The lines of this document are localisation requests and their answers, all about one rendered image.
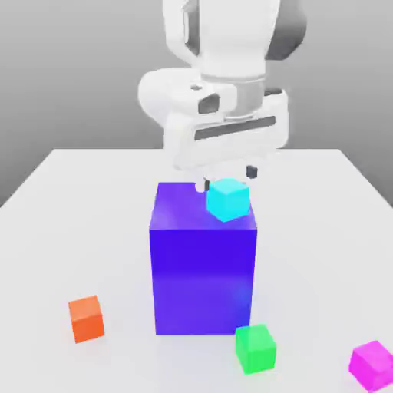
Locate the small cyan cube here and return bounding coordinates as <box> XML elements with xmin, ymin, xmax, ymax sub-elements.
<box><xmin>206</xmin><ymin>177</ymin><xmax>250</xmax><ymax>223</ymax></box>

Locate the small orange cube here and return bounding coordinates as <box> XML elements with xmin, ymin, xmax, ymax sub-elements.
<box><xmin>68</xmin><ymin>294</ymin><xmax>106</xmax><ymax>345</ymax></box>

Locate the small magenta cube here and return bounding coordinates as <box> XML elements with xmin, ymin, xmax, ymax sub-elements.
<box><xmin>348</xmin><ymin>339</ymin><xmax>393</xmax><ymax>393</ymax></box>

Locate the small green cube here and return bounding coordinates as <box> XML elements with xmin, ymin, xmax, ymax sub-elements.
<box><xmin>234</xmin><ymin>323</ymin><xmax>278</xmax><ymax>376</ymax></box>

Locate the large purple box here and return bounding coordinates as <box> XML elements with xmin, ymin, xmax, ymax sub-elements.
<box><xmin>148</xmin><ymin>181</ymin><xmax>259</xmax><ymax>336</ymax></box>

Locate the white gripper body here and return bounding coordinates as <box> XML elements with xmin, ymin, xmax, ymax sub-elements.
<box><xmin>163</xmin><ymin>89</ymin><xmax>290</xmax><ymax>172</ymax></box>

